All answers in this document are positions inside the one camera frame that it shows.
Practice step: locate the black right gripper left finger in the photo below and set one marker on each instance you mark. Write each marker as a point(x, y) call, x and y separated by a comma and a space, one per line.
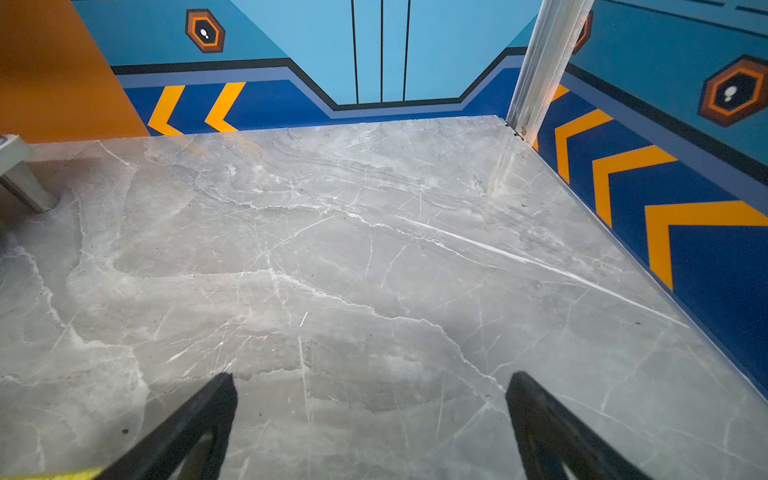
point(209, 412)

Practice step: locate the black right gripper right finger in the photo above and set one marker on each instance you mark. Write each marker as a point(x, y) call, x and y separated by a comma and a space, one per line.
point(554, 443)

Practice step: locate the white two-tier shelf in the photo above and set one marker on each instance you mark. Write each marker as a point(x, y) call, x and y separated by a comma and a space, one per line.
point(17, 177)

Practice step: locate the right aluminium corner post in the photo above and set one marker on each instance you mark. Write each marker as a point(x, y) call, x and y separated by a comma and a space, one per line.
point(553, 40)

